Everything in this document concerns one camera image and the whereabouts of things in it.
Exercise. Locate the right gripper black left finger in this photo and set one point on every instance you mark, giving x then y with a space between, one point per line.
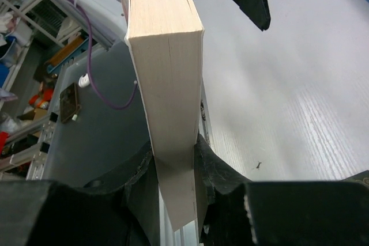
121 207

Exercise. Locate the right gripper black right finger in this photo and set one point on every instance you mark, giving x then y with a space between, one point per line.
239 211

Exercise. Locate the Little Women book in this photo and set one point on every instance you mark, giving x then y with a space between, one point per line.
165 40

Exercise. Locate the Animal Farm book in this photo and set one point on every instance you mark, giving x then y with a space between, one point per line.
362 177

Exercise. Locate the background clutter shelf rack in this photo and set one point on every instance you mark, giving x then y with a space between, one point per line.
47 18

